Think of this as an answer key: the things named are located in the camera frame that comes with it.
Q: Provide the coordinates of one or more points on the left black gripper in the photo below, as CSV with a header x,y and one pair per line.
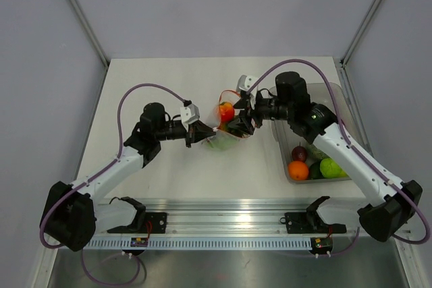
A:
x,y
198,131

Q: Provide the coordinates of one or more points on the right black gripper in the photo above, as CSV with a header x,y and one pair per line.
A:
x,y
241,103

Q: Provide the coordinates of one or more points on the plastic pineapple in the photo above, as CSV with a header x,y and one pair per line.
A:
x,y
238,128

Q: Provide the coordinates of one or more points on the clear orange zip top bag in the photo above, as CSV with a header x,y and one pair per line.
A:
x,y
214,119

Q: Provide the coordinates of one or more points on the red tomato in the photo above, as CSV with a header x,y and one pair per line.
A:
x,y
226,112

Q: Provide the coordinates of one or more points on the green grape bunch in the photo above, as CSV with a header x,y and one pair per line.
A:
x,y
220,144

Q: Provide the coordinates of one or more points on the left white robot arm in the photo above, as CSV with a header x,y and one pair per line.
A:
x,y
72,213

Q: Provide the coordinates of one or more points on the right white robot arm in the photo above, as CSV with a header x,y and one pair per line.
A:
x,y
391,201

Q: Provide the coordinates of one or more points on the clear plastic food bin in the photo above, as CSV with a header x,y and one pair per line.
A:
x,y
288,140

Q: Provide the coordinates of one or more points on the dark red apple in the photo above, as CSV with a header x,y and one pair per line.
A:
x,y
299,153

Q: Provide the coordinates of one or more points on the orange fruit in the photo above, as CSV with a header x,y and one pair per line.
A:
x,y
298,171

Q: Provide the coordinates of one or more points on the green netted melon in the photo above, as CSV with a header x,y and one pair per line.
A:
x,y
314,153

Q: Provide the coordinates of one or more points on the green lime apple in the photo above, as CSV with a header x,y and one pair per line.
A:
x,y
330,169

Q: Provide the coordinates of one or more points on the light green pear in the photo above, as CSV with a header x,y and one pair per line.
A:
x,y
342,174

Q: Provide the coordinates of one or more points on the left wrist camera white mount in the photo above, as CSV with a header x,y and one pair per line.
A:
x,y
189,113

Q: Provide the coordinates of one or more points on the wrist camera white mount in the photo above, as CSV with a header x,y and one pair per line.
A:
x,y
189,113
246,83

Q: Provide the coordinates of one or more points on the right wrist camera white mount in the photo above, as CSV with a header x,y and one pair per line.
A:
x,y
246,83

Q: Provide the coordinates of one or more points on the aluminium mounting rail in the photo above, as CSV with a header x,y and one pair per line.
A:
x,y
233,217

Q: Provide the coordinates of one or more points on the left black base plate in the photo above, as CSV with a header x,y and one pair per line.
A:
x,y
155,222

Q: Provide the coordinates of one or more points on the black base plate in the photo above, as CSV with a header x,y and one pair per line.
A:
x,y
309,223
155,222

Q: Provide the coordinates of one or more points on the white slotted cable duct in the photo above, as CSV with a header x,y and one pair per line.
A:
x,y
109,242

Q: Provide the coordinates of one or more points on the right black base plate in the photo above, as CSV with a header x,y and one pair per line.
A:
x,y
309,223

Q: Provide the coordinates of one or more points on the left aluminium frame post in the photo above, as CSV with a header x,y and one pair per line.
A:
x,y
89,32

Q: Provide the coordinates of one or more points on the aluminium frame post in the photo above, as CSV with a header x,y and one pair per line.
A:
x,y
365,23
89,32

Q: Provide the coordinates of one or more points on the right aluminium frame post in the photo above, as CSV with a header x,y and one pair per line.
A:
x,y
365,23

